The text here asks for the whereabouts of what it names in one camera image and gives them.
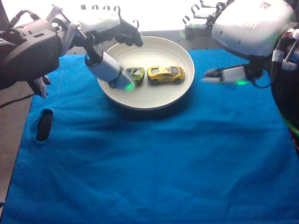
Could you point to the blue cloth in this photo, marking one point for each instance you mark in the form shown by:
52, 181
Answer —
149, 163

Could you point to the small green object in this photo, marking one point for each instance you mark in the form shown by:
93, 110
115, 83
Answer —
137, 73

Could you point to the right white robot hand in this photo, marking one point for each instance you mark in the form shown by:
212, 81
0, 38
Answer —
252, 28

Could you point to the white round plate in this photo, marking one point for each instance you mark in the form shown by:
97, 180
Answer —
151, 98

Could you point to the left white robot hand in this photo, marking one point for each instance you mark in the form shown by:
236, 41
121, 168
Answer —
100, 23

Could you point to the yellow toy car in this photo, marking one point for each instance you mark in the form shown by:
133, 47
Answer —
165, 75

